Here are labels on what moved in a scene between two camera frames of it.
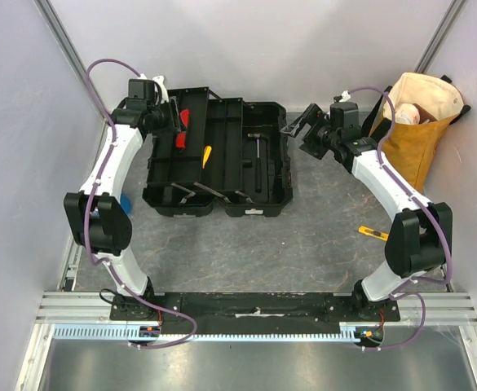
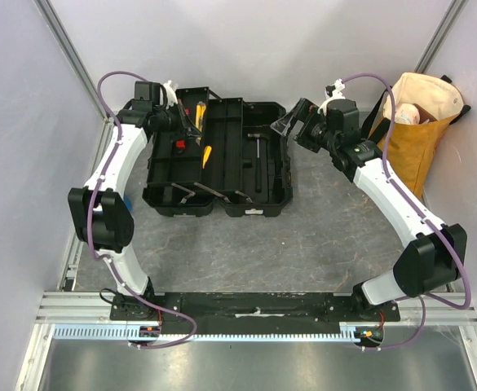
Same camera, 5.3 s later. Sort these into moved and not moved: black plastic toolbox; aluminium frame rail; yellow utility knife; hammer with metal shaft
Moved: yellow utility knife
Not moved: black plastic toolbox; hammer with metal shaft; aluminium frame rail
